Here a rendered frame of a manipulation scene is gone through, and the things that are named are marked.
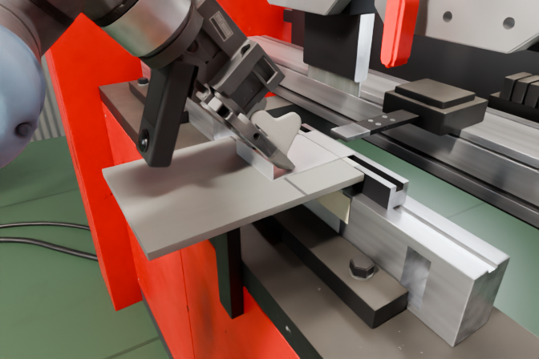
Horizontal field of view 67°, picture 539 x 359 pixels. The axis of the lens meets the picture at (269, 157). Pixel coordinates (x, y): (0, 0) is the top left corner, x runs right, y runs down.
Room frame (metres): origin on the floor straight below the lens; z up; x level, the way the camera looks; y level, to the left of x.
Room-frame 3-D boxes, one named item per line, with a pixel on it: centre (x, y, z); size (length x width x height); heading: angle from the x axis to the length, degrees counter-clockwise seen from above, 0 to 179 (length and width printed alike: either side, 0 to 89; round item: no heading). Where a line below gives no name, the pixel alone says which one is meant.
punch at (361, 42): (0.50, -0.08, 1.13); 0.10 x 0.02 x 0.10; 32
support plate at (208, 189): (0.42, 0.05, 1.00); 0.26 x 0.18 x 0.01; 122
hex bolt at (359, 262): (0.35, -0.11, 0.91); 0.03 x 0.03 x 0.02
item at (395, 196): (0.48, -0.10, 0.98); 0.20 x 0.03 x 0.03; 32
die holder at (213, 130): (0.97, 0.21, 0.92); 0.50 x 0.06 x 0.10; 32
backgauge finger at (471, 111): (0.59, -0.21, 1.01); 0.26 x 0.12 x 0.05; 122
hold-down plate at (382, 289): (0.44, -0.05, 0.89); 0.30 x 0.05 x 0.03; 32
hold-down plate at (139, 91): (0.98, 0.29, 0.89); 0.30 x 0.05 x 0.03; 32
